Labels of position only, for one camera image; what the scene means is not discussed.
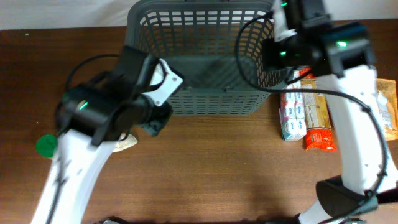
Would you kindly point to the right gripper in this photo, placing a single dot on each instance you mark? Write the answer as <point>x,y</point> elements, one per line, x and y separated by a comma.
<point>273,48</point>

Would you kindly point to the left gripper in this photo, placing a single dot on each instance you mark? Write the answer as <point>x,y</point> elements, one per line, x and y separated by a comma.
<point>163,117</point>

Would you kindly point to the beige powder bag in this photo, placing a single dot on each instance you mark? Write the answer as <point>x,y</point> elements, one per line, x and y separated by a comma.
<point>126,140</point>

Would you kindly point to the grey plastic basket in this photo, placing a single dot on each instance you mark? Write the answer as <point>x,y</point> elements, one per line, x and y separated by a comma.
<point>216,45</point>

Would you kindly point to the tissue pocket pack bundle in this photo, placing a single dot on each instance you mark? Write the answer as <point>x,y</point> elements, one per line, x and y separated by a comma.
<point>292,116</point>

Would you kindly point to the orange snack bag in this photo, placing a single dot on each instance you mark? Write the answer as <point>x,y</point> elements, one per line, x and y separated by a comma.
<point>387,103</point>

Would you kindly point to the green lid herb jar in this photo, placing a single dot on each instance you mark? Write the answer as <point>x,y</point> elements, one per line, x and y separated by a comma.
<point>46,145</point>

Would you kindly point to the orange cracker package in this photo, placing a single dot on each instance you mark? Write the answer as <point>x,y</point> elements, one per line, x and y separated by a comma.
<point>319,134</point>

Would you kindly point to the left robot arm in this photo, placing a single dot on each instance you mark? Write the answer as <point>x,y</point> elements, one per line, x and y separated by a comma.
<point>93,118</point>

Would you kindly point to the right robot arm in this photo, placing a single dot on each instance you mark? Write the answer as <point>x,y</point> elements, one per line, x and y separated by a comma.
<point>342,59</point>

